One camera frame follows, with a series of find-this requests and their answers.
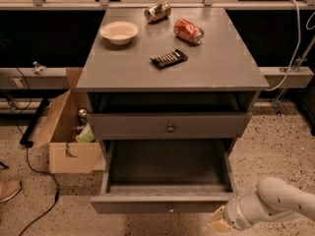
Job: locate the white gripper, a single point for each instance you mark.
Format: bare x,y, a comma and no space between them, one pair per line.
232,214

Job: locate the grey drawer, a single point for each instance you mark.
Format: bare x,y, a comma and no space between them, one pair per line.
164,176
154,126

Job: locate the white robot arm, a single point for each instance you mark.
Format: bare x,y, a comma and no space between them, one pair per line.
274,200

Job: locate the grey wooden drawer cabinet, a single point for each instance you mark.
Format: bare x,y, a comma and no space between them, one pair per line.
220,74

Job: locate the green packet in box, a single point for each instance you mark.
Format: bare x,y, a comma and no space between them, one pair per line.
86,136

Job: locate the open cardboard box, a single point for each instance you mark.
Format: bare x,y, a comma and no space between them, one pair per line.
59,131

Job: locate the black snack bar packet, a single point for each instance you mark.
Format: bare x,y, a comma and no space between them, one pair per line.
169,59

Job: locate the metal bottle in box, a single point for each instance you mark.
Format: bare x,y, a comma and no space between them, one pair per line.
83,115

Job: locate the red soda can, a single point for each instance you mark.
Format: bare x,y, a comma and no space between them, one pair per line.
188,31

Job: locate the tan shoe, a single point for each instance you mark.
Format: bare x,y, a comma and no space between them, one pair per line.
9,189

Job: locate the white ceramic bowl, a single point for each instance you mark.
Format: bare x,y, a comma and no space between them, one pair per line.
119,33

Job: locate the gold soda can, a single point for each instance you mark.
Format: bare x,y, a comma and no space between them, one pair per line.
157,12

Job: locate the clear plastic bottle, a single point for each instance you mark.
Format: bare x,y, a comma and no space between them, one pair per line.
38,69

